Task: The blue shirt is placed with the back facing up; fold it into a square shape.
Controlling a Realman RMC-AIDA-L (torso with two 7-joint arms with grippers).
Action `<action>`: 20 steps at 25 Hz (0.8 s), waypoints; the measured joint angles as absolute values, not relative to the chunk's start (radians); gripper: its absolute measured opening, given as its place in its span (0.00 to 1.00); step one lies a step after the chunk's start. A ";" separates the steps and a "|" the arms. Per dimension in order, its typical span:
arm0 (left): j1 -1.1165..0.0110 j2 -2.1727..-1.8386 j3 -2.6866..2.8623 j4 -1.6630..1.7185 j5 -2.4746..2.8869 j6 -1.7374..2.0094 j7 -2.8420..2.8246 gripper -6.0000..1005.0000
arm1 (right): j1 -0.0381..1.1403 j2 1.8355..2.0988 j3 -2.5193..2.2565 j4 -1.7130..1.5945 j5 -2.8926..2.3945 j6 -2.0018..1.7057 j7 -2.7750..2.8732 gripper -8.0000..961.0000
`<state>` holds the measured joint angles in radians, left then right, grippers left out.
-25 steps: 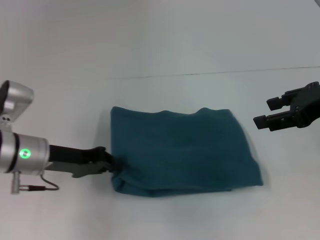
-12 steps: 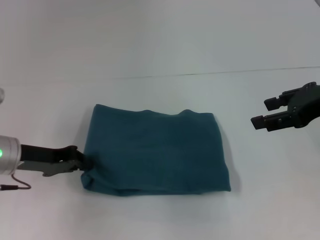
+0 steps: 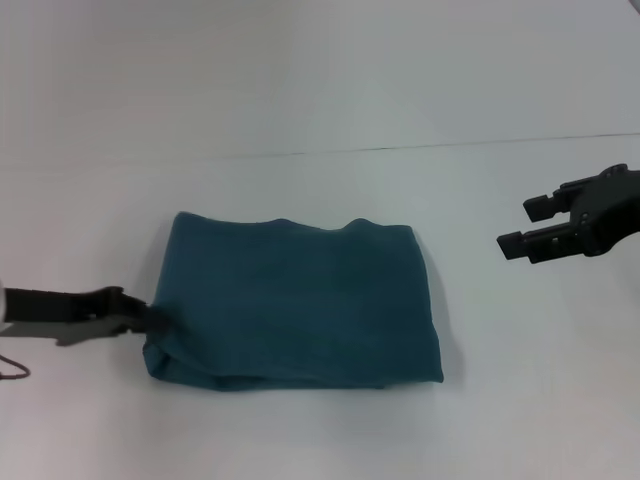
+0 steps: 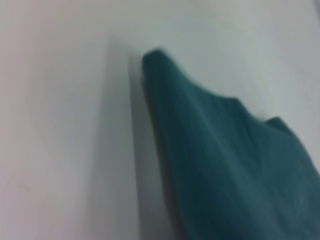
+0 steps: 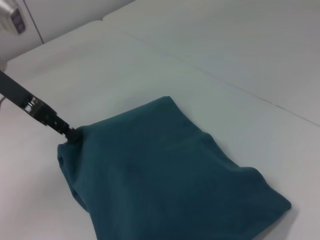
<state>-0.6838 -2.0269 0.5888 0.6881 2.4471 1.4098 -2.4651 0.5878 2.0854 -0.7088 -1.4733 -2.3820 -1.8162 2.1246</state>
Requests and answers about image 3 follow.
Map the dark left wrist cable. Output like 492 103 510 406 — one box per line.
0 353 32 380

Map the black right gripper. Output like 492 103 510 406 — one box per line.
495 162 640 265

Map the blue shirt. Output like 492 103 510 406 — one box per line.
141 211 446 392

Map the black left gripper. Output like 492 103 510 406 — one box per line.
2 285 171 348

